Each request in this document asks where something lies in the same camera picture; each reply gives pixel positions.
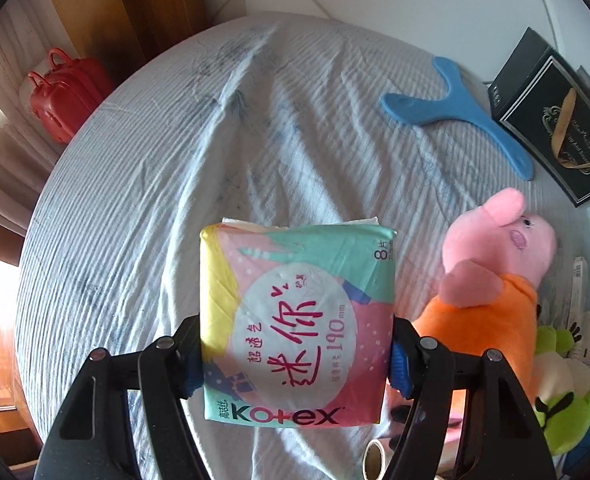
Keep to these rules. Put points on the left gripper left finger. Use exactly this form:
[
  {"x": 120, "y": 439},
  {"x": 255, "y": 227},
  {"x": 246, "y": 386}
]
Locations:
[{"x": 91, "y": 437}]

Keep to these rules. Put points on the orange dress pig plush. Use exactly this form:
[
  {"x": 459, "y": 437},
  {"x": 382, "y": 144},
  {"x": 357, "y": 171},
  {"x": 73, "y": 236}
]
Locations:
[{"x": 494, "y": 259}]

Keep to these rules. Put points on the colourful Kotex pad pack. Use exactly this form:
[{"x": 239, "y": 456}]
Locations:
[{"x": 296, "y": 323}]

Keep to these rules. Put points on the green bird plush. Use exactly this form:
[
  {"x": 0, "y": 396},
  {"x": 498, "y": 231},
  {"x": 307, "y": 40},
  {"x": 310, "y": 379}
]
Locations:
[{"x": 560, "y": 389}]

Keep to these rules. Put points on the small white red box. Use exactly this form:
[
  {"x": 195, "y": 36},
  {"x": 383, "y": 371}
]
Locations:
[{"x": 578, "y": 298}]

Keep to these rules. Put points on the blue plastic boomerang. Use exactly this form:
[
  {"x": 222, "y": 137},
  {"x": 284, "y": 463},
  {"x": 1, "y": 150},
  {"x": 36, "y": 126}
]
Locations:
[{"x": 458, "y": 104}]

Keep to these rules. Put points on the black gift box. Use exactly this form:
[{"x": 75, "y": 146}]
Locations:
[{"x": 543, "y": 102}]

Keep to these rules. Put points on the red plastic case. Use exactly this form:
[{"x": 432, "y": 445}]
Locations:
[{"x": 67, "y": 95}]

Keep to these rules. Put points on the striped white table cloth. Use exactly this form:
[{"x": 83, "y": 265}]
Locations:
[{"x": 274, "y": 119}]

